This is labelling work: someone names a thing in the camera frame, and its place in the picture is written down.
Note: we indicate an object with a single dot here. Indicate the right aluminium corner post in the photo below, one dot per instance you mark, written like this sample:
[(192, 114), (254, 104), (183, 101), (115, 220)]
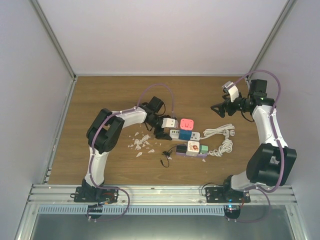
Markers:
[(284, 13)]

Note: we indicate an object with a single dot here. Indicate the grey slotted cable duct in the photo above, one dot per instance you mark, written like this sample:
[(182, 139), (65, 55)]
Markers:
[(134, 210)]

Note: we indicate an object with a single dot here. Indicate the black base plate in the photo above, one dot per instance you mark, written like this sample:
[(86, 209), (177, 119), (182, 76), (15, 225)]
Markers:
[(219, 194), (94, 195)]

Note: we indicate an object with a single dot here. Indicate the blue cube plug adapter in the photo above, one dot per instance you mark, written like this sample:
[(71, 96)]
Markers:
[(185, 135)]

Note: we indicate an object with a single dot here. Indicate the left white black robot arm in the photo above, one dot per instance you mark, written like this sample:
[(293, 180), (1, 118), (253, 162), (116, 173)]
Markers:
[(105, 130)]

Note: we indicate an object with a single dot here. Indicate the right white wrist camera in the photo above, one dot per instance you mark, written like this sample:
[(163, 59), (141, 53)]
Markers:
[(231, 89)]

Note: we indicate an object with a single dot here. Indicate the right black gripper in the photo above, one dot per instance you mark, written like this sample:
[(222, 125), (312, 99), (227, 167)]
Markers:
[(226, 104)]

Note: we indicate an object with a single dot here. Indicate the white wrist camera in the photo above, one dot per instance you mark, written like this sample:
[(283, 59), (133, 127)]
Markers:
[(169, 123), (231, 89)]

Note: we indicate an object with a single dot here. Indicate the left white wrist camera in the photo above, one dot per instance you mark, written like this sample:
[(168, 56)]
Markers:
[(169, 123)]

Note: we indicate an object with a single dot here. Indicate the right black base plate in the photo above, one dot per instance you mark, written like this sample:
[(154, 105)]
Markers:
[(219, 194)]

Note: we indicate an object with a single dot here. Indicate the black plug adapter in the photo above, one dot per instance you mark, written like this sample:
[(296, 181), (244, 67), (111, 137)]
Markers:
[(181, 148)]

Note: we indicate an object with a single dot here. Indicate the left aluminium corner post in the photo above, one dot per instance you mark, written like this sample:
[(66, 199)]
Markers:
[(45, 23)]

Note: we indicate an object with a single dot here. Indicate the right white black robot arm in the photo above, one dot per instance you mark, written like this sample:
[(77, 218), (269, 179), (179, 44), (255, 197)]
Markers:
[(272, 162)]

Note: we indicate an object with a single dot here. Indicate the white cartoon cube adapter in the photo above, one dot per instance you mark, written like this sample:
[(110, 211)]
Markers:
[(193, 148)]

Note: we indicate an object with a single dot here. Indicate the purple power strip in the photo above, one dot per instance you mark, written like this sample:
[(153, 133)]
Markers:
[(200, 155)]

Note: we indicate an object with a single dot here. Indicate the green cube adapter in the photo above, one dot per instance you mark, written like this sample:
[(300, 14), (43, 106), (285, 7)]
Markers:
[(203, 149)]

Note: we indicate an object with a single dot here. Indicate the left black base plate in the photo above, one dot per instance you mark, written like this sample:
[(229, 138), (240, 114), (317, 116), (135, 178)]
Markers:
[(94, 195)]

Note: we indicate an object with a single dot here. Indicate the white USB power strip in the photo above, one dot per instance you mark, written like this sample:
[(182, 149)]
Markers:
[(174, 134)]

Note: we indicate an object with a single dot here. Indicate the aluminium front rail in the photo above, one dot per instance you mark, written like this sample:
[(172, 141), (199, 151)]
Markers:
[(163, 195)]

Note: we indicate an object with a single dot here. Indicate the pink cube plug adapter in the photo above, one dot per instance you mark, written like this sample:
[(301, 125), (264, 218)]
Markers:
[(186, 124)]

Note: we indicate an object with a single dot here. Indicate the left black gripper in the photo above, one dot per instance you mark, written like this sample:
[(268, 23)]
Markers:
[(161, 135)]

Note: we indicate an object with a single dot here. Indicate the aluminium corner post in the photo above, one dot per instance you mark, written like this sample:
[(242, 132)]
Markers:
[(284, 13), (45, 23)]

